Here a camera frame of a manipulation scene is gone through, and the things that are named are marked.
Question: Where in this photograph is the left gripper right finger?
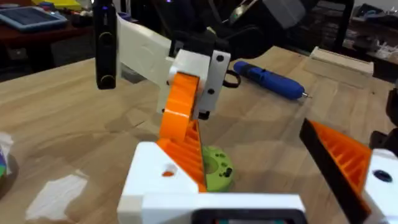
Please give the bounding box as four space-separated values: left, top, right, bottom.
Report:
298 118 398 224

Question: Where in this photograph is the green disc with holes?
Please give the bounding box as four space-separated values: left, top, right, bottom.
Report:
201 145 234 193

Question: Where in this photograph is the blue-framed tray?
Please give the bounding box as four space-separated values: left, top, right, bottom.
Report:
0 6 68 32

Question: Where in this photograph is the blue electric screwdriver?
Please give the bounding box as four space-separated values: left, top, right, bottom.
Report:
233 60 312 101

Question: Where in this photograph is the black cord loop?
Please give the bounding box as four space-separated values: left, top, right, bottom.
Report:
222 69 242 89

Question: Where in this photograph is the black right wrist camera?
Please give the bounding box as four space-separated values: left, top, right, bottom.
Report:
92 0 119 91

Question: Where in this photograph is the white printed tub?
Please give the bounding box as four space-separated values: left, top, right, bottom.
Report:
0 132 15 179

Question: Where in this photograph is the dark red desk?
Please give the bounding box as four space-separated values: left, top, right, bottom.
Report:
0 24 95 44

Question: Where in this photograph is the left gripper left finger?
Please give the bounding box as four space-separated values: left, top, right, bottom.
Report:
117 141 200 224

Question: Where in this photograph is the pale wooden box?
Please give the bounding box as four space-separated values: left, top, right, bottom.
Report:
303 46 374 88

